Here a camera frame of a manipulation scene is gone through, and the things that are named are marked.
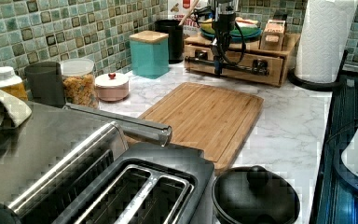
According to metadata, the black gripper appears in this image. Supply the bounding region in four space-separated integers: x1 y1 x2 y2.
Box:
211 0 240 76

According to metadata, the wooden organizer drawer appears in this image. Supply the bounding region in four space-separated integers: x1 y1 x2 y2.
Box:
184 44 287 87

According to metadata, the wooden drawer organizer box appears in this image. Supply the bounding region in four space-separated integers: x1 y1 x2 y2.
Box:
185 34 300 77

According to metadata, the blue plate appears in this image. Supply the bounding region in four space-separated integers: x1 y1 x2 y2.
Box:
200 27 262 43

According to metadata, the wooden spoon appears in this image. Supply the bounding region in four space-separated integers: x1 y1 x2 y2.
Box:
178 0 199 26

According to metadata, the cereal box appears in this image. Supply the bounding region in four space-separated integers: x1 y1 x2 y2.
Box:
168 0 208 36

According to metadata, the black utensil holder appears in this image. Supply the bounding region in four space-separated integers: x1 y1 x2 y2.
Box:
155 20 184 63

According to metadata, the pink Stash tea box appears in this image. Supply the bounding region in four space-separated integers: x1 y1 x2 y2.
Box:
259 20 286 51

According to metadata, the teal canister with wooden lid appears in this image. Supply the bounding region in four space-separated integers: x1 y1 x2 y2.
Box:
130 31 169 79

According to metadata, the black paper towel holder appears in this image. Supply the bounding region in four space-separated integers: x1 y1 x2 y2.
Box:
287 49 349 92

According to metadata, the bamboo cutting board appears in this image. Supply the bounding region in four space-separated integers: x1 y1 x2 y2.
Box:
140 82 264 173

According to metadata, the paper towel roll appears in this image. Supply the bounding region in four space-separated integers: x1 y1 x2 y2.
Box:
295 0 358 83

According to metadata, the pink bowl with white lid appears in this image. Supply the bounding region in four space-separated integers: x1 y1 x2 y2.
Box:
95 73 130 102

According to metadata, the black two-slot toaster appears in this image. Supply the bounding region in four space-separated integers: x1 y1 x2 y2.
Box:
52 143 214 224

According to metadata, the black round lidded pot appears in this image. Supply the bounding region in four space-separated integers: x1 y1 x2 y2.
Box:
212 165 300 224

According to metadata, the dark grey cup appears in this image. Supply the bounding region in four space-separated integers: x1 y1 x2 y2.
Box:
24 62 65 108

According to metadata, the white capped spice bottle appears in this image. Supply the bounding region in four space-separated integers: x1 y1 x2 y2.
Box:
0 66 28 101

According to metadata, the stainless steel toaster oven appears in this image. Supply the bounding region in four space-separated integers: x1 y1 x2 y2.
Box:
0 103 172 224

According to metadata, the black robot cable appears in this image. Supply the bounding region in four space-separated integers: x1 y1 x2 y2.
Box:
192 5 247 67

